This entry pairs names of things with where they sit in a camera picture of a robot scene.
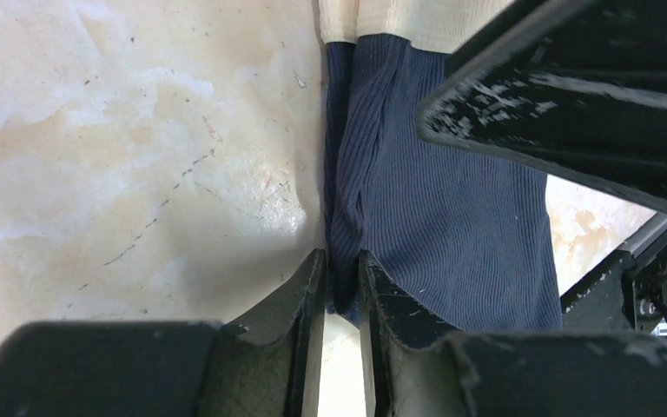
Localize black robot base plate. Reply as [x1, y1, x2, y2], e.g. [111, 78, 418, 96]
[561, 231, 667, 333]

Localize aluminium frame rail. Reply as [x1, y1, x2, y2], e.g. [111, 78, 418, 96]
[617, 213, 667, 256]

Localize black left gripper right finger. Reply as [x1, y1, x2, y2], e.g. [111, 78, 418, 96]
[358, 251, 667, 416]

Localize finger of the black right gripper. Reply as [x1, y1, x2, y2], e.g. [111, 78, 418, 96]
[416, 1, 667, 214]

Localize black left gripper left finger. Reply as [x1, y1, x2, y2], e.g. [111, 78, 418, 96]
[0, 249, 327, 416]

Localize navy underwear cream waistband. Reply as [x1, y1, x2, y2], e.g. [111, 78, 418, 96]
[319, 1, 562, 331]

